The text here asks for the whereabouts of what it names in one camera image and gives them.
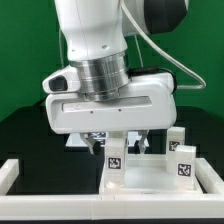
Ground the white marker base plate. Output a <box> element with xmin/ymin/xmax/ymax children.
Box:
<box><xmin>66</xmin><ymin>131</ymin><xmax>141</xmax><ymax>147</ymax></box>

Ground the white U-shaped obstacle fence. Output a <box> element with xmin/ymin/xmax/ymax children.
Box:
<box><xmin>0</xmin><ymin>159</ymin><xmax>224</xmax><ymax>221</ymax></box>

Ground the white cable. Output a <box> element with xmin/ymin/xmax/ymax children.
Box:
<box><xmin>58</xmin><ymin>27</ymin><xmax>66</xmax><ymax>71</ymax></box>

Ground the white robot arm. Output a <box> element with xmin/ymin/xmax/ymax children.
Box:
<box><xmin>42</xmin><ymin>0</ymin><xmax>189</xmax><ymax>148</ymax></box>

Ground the white square tabletop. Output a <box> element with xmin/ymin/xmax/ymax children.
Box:
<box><xmin>99</xmin><ymin>154</ymin><xmax>202</xmax><ymax>194</ymax></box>

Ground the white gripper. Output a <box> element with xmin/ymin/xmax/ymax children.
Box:
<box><xmin>42</xmin><ymin>66</ymin><xmax>177</xmax><ymax>155</ymax></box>

